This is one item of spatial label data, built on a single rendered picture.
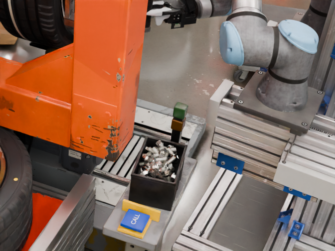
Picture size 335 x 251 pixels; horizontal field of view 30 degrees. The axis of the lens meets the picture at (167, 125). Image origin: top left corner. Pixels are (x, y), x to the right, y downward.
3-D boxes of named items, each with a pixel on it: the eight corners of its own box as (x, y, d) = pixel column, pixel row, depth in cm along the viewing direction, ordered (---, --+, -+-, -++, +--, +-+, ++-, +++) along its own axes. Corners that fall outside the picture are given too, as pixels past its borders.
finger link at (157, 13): (149, 29, 217) (170, 25, 222) (150, 14, 213) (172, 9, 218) (144, 25, 219) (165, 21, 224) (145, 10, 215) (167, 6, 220)
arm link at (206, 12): (213, 2, 224) (202, -8, 230) (202, 4, 222) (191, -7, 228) (210, 21, 229) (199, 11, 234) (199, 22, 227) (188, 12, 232)
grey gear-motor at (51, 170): (16, 151, 263) (14, 81, 242) (108, 181, 255) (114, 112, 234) (-7, 177, 249) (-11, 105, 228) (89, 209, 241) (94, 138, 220)
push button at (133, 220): (128, 213, 189) (128, 207, 188) (149, 220, 188) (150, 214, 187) (119, 228, 184) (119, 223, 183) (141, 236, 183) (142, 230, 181)
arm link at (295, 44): (313, 82, 174) (327, 39, 166) (266, 77, 173) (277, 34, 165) (305, 60, 184) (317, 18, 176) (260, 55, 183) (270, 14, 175)
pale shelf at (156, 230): (150, 152, 220) (151, 145, 218) (196, 166, 217) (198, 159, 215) (101, 233, 186) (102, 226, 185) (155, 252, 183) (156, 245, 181)
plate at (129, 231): (126, 213, 190) (127, 210, 190) (151, 221, 189) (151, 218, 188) (116, 230, 184) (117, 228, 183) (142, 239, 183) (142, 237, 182)
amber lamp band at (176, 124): (173, 122, 210) (175, 113, 208) (185, 126, 209) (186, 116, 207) (170, 129, 207) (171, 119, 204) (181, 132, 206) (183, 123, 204)
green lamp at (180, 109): (175, 110, 207) (177, 100, 205) (187, 114, 206) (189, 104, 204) (172, 117, 204) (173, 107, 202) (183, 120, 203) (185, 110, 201)
